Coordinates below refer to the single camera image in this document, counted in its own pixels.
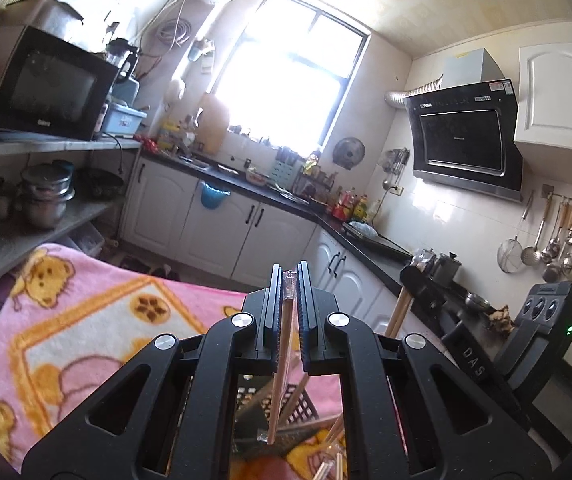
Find white upper cabinet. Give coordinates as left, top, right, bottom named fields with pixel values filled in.
left=513, top=40, right=572, bottom=158

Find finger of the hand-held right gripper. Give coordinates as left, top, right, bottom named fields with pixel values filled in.
left=400, top=259, right=467, bottom=341

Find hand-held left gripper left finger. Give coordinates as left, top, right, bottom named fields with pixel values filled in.
left=20, top=262, right=287, bottom=480

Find white base cabinets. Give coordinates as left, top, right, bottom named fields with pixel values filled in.
left=118, top=155, right=417, bottom=331

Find blue hanging plastic bag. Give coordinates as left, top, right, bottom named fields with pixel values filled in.
left=200, top=180, right=231, bottom=211

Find silver exhaust duct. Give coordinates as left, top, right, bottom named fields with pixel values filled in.
left=385, top=75, right=444, bottom=111

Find hanging steel ladles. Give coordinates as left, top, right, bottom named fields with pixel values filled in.
left=383, top=147, right=411, bottom=191

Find stacked steel pots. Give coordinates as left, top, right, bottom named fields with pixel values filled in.
left=20, top=162, right=76, bottom=231

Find black wok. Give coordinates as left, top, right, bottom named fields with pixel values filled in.
left=78, top=167, right=125, bottom=198

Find beige cutting board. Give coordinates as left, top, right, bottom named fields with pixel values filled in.
left=197, top=95, right=231, bottom=153

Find dark grey perforated utensil basket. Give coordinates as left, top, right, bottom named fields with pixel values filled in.
left=233, top=375, right=347, bottom=461

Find kitchen window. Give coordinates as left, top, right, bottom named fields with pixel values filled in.
left=206, top=0, right=371, bottom=156

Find group of condiment bottles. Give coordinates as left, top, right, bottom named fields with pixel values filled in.
left=333, top=187, right=381, bottom=221

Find black microwave oven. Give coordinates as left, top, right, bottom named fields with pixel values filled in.
left=0, top=25, right=119, bottom=142

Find hanging wire strainer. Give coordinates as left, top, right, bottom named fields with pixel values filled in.
left=497, top=237, right=523, bottom=275

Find pile of chopsticks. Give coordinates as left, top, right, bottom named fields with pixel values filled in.
left=311, top=412, right=349, bottom=480

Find steel kitchen shelf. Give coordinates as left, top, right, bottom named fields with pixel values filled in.
left=0, top=130, right=144, bottom=286

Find row of hanging kitchen utensils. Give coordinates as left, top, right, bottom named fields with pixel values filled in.
left=521, top=190, right=572, bottom=283

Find steel kettle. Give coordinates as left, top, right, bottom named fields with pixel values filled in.
left=413, top=247, right=437, bottom=281
left=433, top=251, right=462, bottom=286

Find coiled white hose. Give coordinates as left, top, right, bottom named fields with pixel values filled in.
left=158, top=17, right=194, bottom=51

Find black blender jug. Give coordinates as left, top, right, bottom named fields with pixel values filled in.
left=106, top=37, right=141, bottom=83

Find pink printed bear blanket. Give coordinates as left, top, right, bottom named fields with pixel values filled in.
left=0, top=242, right=447, bottom=480

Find ginger root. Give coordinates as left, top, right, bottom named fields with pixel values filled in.
left=488, top=305, right=517, bottom=333

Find black range hood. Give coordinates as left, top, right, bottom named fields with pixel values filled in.
left=403, top=49, right=524, bottom=203

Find light blue plastic box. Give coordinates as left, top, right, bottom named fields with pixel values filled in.
left=102, top=101, right=147, bottom=138

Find small grey wall fan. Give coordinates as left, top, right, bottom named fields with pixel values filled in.
left=332, top=136, right=365, bottom=167

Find black kitchen countertop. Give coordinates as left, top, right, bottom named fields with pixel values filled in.
left=140, top=147, right=517, bottom=341

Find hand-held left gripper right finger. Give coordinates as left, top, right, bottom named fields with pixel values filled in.
left=296, top=260, right=554, bottom=480

